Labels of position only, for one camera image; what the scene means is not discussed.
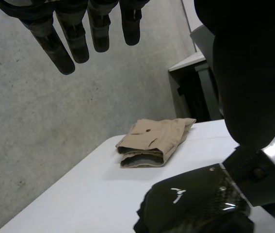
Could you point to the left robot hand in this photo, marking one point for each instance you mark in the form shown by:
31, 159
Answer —
246, 85

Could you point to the grey metal desk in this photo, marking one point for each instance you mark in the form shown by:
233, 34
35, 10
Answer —
195, 92

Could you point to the beige shorts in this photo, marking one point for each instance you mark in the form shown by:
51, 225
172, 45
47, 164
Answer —
151, 138

